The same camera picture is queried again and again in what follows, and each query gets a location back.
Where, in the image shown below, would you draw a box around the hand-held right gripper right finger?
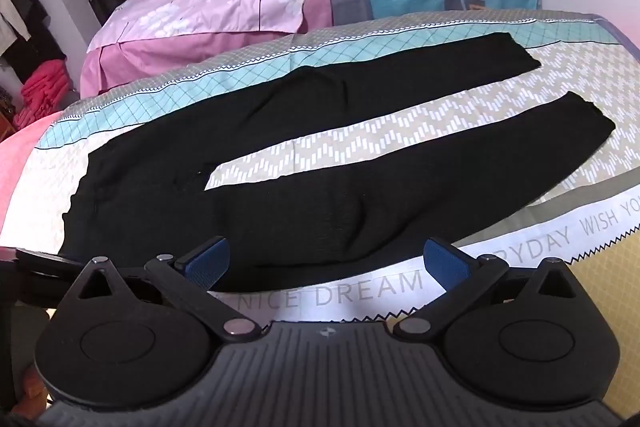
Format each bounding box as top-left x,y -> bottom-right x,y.
394,238 -> 592,342

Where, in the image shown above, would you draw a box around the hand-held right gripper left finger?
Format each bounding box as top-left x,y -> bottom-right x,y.
62,236 -> 263,342

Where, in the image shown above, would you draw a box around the black pants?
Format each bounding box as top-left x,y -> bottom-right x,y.
59,32 -> 616,293

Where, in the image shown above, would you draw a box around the pink fleece blanket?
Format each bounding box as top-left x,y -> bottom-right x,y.
0,112 -> 66,248

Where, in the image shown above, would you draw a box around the patterned beige teal bed sheet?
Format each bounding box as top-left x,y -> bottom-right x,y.
2,9 -> 640,408

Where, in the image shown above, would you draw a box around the stack of red clothes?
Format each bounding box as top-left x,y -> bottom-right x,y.
12,59 -> 71,130

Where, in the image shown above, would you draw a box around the pink floral bed sheet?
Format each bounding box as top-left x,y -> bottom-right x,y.
80,0 -> 333,98

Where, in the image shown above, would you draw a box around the hanging dark clothes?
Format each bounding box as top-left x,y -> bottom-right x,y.
0,0 -> 66,82

